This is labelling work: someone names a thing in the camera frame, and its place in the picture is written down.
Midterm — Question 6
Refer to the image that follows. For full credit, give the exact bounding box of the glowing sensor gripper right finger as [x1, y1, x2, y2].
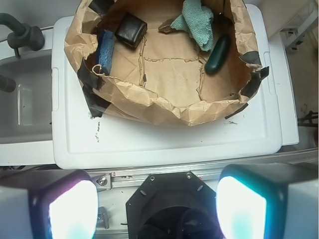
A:
[216, 163, 319, 239]

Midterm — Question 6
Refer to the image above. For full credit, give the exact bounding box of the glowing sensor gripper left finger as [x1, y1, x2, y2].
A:
[0, 170, 99, 239]

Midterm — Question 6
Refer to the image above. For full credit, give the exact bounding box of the light blue microfiber cloth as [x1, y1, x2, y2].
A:
[170, 0, 214, 52]

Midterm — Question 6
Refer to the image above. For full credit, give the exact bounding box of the white plastic bin lid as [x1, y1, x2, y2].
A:
[52, 17, 283, 169]

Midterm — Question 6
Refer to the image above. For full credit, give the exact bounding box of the dark green oblong object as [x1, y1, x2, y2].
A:
[204, 34, 231, 75]

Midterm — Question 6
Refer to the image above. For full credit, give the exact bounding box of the crumpled brown paper bag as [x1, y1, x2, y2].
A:
[64, 0, 269, 126]

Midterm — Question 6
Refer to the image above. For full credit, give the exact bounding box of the dark grey faucet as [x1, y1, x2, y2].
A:
[0, 13, 45, 59]

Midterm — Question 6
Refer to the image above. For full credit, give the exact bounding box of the blue sponge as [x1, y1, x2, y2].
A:
[95, 29, 115, 75]

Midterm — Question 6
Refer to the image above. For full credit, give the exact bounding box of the brown torn paper scrap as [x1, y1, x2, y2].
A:
[158, 17, 177, 34]

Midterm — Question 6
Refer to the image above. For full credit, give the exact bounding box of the black square box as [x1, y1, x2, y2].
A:
[115, 12, 148, 49]

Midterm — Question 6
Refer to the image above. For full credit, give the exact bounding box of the black octagonal mount plate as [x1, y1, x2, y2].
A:
[126, 171, 222, 239]

